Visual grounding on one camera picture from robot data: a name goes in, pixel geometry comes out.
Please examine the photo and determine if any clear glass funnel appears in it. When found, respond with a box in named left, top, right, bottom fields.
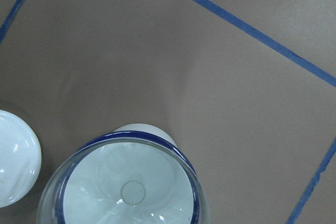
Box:
left=38, top=140, right=211, bottom=224

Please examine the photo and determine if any white enamel mug blue rim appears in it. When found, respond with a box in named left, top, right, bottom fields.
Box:
left=54, top=123, right=197, bottom=224

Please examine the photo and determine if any white ceramic lid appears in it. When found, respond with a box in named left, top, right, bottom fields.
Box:
left=1, top=110, right=41, bottom=208

